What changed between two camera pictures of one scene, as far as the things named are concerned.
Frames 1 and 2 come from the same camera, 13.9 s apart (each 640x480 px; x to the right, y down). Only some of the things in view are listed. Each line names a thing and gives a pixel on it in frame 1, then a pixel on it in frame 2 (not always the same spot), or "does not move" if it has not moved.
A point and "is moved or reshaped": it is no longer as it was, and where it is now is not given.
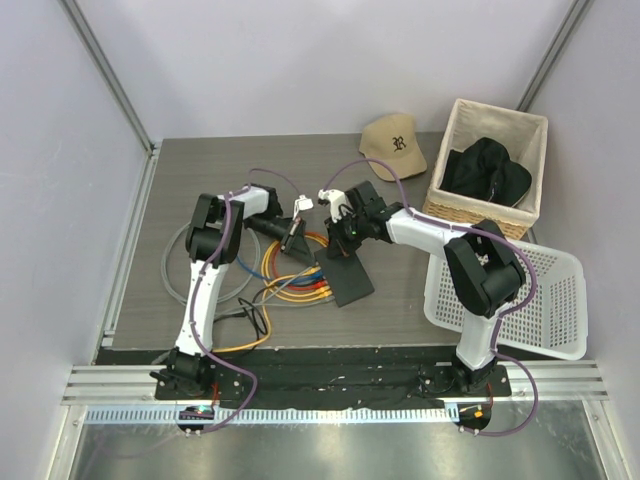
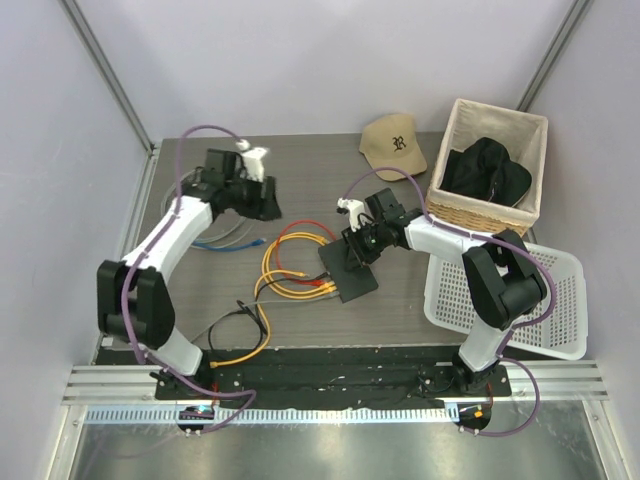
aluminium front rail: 126,396 does not move
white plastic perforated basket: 552,321 does not move
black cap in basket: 486,169 does not move
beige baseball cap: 391,139 does not move
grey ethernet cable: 257,261 -> 210,239
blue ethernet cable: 311,276 is moved or reshaped
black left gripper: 294,242 -> 267,209
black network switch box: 346,273 does not move
